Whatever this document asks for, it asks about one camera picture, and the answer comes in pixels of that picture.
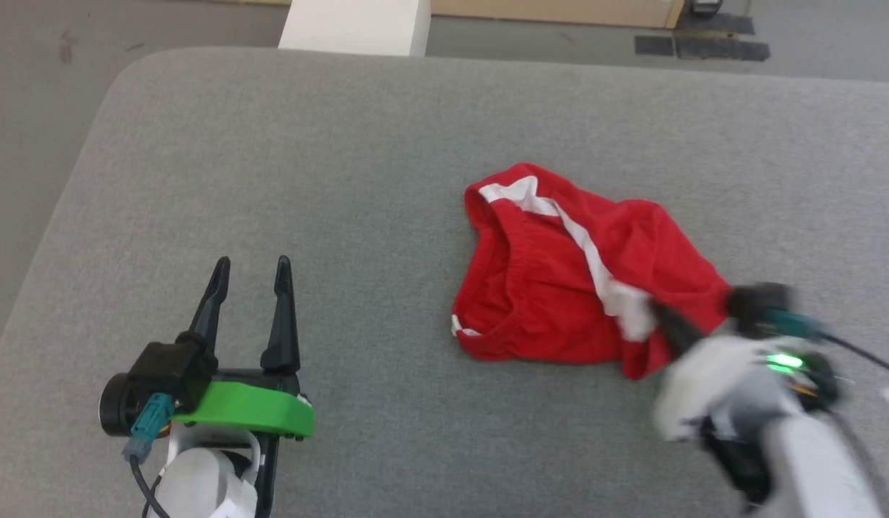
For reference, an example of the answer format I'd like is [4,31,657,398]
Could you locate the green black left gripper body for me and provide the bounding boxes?
[172,367,316,518]

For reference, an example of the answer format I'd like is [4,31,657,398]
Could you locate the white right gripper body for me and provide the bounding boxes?
[651,332,841,441]

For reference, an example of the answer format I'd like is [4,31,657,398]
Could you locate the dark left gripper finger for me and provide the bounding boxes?
[261,255,302,375]
[176,256,231,353]

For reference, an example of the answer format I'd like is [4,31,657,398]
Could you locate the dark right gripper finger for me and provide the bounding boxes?
[649,299,705,355]

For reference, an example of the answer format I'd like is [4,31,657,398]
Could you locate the red shorts with white stripe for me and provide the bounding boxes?
[451,163,733,381]

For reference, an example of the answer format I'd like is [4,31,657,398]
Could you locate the grey fabric sofa cushion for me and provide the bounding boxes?
[0,46,889,518]

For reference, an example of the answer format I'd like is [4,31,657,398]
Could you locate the black floor mat patches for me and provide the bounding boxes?
[634,12,771,63]

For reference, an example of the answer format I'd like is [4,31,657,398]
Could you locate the white rectangular pillar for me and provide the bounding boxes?
[278,0,432,58]

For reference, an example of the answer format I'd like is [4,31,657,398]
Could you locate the light wooden board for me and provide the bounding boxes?
[430,0,686,30]

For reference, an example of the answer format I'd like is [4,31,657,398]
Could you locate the teal left cable connector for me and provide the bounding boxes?
[122,393,176,463]

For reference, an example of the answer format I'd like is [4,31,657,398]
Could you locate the teal cable connector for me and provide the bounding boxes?
[122,393,176,463]
[764,309,828,343]

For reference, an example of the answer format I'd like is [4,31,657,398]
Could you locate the teal right cable connector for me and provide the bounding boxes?
[764,309,828,343]

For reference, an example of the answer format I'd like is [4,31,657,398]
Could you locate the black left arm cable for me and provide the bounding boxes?
[130,457,173,518]

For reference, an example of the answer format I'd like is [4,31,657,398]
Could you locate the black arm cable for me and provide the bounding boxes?
[130,457,173,518]
[822,332,889,379]

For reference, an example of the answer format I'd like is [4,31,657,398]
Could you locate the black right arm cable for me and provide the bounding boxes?
[822,332,889,379]

